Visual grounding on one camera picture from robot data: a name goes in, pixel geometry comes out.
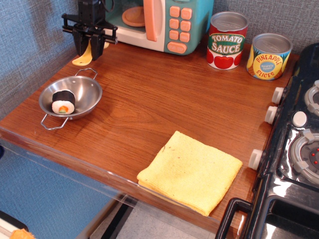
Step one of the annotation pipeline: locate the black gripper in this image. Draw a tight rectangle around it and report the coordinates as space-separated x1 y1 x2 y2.
62 0 118 61

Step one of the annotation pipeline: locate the yellow dish brush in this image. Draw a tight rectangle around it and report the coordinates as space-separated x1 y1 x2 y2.
71 39 110 67

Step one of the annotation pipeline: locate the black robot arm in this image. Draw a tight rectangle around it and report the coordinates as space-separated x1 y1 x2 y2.
62 0 118 60

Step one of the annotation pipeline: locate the teal toy microwave oven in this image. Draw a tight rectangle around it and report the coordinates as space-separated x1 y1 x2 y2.
106 0 214 55

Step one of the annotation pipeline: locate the toy sushi roll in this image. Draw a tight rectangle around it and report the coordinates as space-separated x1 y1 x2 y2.
51 90 75 115

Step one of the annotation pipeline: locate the tomato sauce can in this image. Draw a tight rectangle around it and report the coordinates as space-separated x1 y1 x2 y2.
206 11 248 70

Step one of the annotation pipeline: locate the yellow folded cloth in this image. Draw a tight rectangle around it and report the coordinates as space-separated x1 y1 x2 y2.
137 131 243 217

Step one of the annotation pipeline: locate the pineapple slices can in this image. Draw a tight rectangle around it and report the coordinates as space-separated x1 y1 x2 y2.
246 33 293 81

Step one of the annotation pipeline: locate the white stove knob top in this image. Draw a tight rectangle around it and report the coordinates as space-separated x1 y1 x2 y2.
272 87 285 105

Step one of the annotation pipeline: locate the white stove knob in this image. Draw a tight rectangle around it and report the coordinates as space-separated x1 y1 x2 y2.
248 149 263 170
272 87 285 105
264 106 278 124

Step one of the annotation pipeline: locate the white stove knob middle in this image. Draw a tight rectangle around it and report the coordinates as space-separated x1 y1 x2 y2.
264 106 278 124

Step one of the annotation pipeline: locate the white stove knob bottom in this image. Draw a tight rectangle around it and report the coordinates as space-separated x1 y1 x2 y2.
248 149 263 170

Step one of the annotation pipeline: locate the orange plush object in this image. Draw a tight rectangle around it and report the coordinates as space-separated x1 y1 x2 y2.
9 229 35 239

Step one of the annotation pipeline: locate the black toy stove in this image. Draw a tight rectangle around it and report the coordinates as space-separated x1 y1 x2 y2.
216 43 319 239

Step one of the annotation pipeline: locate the small steel bowl with handles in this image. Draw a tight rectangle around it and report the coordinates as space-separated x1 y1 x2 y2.
38 68 103 130

